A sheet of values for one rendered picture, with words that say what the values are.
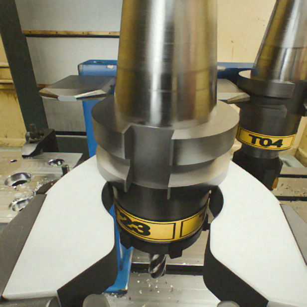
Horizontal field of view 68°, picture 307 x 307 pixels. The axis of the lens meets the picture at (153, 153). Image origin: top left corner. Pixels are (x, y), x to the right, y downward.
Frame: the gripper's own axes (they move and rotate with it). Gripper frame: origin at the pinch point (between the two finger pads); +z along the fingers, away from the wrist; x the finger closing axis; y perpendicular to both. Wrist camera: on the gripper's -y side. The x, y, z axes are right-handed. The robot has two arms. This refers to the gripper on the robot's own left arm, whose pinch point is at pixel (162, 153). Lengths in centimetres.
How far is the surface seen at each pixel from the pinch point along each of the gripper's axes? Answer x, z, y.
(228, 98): 4.7, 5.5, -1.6
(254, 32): 42, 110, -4
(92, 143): -7.8, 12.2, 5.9
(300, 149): 80, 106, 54
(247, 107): 6.8, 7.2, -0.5
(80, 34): -26, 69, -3
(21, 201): -24.1, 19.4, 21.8
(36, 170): -25.9, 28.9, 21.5
